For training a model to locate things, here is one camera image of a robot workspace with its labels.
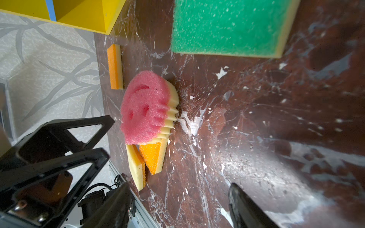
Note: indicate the green sponge upper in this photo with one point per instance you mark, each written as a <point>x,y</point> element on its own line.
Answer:
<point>255,29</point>

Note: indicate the orange sponge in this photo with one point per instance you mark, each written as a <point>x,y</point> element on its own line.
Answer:
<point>115,67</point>
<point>153,155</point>

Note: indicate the yellow shelf with coloured boards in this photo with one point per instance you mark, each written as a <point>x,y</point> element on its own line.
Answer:
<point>92,15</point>

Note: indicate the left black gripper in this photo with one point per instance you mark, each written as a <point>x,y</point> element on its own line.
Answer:
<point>42,212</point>

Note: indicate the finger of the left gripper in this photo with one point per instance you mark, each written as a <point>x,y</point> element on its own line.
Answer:
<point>53,140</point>

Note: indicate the yellow sponge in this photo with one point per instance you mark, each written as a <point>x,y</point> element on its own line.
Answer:
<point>136,166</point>

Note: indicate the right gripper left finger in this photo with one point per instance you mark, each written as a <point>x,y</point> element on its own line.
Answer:
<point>114,212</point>

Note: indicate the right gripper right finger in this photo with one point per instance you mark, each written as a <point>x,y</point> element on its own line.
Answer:
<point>244,212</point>

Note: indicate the pink smiley sponge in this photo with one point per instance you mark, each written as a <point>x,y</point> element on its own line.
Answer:
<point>148,109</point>

